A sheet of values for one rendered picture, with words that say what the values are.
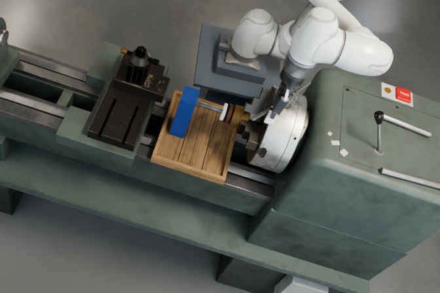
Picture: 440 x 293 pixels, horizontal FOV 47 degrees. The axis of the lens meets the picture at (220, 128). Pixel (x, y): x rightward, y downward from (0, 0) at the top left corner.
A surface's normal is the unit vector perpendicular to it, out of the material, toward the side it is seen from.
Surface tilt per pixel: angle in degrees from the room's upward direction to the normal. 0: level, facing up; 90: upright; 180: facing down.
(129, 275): 0
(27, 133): 90
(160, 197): 0
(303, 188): 90
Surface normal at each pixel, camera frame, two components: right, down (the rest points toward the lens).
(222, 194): -0.20, 0.76
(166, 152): 0.26, -0.57
